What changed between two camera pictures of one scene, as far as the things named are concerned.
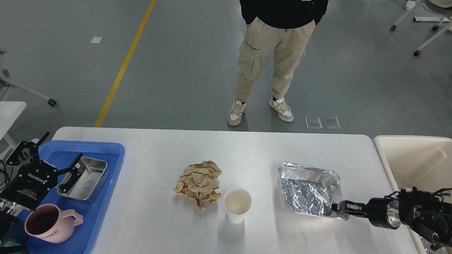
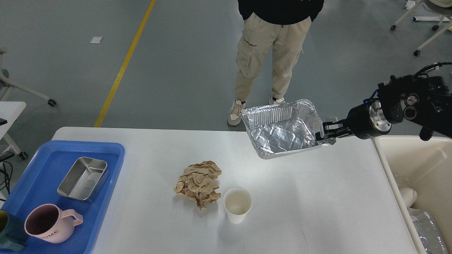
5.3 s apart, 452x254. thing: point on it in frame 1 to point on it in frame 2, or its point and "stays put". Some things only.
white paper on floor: (96, 40) stays put
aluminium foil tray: (309, 191) to (284, 128)
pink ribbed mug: (48, 223) stays put
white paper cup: (237, 201) stays put
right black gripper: (381, 212) to (368, 119)
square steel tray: (94, 172) stays put
